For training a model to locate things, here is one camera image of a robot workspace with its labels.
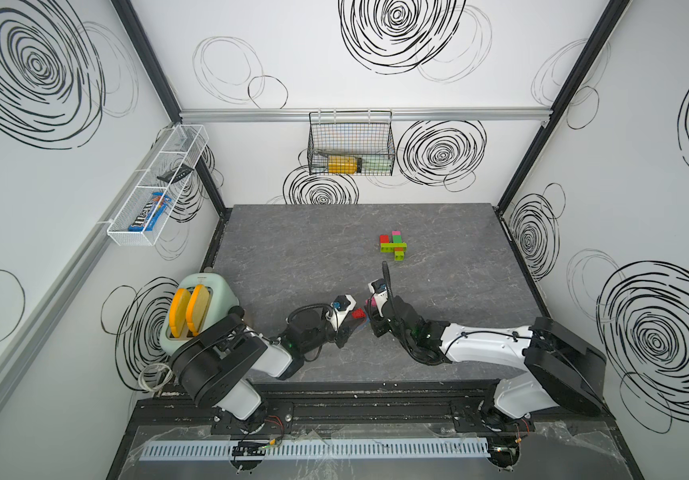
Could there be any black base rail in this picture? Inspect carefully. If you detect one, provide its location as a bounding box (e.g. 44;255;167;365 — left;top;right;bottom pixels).
133;383;612;436

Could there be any yellow toast slice right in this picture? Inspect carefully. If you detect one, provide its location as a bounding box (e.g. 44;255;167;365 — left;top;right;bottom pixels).
186;285;212;336

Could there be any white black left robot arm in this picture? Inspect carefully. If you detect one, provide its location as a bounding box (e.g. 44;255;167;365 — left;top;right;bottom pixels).
168;295;366;430

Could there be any aluminium wall rail left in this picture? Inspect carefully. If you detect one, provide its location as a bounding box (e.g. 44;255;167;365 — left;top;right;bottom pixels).
0;128;172;445

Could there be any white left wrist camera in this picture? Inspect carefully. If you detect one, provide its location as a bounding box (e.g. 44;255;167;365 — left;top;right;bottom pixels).
328;294;356;331

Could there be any black wire wall basket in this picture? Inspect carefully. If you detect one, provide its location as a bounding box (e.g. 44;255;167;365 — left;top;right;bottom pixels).
306;119;396;175

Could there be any white wire shelf basket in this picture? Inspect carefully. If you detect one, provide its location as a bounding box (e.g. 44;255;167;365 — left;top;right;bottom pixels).
106;123;208;247

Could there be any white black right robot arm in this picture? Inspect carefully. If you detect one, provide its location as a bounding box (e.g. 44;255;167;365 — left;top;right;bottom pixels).
366;263;608;428

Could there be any black corner frame post right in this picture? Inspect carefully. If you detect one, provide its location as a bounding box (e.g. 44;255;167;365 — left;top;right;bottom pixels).
496;0;631;216

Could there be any green item in basket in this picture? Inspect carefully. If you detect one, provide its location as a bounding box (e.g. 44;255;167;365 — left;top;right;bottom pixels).
361;154;394;176

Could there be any yellow toast slice left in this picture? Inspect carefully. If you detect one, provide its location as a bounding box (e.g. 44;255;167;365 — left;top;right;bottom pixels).
168;288;192;338

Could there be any aluminium wall rail back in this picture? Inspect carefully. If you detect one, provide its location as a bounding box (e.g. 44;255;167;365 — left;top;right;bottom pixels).
180;107;552;123

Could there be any white slotted cable duct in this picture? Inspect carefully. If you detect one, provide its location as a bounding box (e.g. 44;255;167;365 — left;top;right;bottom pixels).
138;438;490;461

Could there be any yellow toast slice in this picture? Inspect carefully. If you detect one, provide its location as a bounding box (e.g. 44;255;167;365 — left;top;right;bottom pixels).
168;288;192;338
186;285;212;336

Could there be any black corner frame post left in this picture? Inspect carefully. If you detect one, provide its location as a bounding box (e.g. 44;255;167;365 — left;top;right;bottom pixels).
110;0;232;221

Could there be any blue candy packet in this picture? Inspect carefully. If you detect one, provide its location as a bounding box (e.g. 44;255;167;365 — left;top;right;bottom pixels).
128;192;170;232

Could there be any lime green long lego brick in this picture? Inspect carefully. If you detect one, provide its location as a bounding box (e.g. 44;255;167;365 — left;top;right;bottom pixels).
379;243;407;253

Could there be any aluminium wall rail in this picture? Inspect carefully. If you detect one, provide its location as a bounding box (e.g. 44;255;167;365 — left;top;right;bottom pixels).
0;128;172;445
180;107;552;123

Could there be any black corner frame post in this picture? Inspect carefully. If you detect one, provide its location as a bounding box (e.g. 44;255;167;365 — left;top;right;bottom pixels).
110;0;232;221
496;0;631;216

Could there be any black remote control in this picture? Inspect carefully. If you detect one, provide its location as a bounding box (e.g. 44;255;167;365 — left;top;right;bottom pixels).
156;164;194;184

